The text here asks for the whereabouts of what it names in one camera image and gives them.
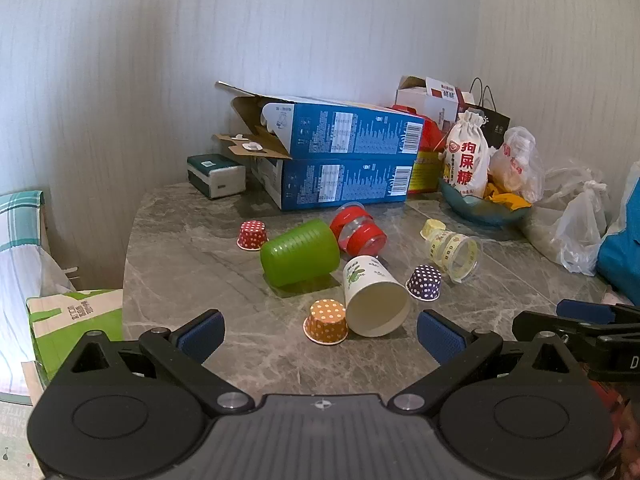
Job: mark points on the white bedding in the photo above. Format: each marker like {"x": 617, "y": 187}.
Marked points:
{"x": 25, "y": 300}

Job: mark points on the green white tote bag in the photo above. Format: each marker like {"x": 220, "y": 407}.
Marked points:
{"x": 80, "y": 320}

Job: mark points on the plaid cloth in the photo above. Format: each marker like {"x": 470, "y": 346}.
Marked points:
{"x": 20, "y": 217}

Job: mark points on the purple dotted cupcake liner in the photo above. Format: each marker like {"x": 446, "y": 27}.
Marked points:
{"x": 425, "y": 282}

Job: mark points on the open blue cardboard box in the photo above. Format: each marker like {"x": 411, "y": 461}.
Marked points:
{"x": 345, "y": 130}

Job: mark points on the red clear plastic cup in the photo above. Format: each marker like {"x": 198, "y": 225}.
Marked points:
{"x": 360, "y": 230}

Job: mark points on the green white tissue pack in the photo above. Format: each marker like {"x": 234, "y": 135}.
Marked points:
{"x": 215, "y": 175}

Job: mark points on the red dotted cupcake liner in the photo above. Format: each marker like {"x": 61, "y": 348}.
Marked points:
{"x": 252, "y": 235}

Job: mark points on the orange snack packet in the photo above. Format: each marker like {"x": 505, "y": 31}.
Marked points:
{"x": 510, "y": 201}

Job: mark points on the clear plastic bag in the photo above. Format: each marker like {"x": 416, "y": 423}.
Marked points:
{"x": 570, "y": 225}

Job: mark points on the white paper cup green print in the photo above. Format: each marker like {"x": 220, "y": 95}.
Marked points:
{"x": 372, "y": 295}

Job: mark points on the clear plastic cup yellow print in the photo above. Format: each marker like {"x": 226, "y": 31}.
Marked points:
{"x": 452, "y": 255}

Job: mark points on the black paper bag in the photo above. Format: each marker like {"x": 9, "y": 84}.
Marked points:
{"x": 495, "y": 122}

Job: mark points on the orange dotted cupcake liner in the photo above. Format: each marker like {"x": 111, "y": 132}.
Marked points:
{"x": 326, "y": 320}

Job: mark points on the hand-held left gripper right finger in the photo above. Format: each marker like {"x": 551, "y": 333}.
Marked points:
{"x": 440, "y": 337}

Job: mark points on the blue bag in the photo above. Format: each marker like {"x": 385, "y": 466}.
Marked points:
{"x": 622, "y": 250}

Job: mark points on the yellow red box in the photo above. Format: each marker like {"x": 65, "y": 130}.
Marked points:
{"x": 425, "y": 172}

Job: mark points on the blue bowl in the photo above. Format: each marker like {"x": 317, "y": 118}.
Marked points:
{"x": 480, "y": 212}

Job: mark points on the yellow cupcake liner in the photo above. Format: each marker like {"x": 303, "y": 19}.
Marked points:
{"x": 431, "y": 228}

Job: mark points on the white red carton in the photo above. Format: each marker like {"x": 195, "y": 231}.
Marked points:
{"x": 440, "y": 95}

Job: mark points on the white plastic snack bag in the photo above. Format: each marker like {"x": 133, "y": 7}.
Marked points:
{"x": 520, "y": 165}

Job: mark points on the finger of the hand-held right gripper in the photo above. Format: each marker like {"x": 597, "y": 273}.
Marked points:
{"x": 545, "y": 327}
{"x": 585, "y": 311}

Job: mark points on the green plastic cup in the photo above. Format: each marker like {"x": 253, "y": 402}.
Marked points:
{"x": 300, "y": 252}

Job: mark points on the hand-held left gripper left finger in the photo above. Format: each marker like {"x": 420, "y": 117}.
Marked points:
{"x": 202, "y": 334}

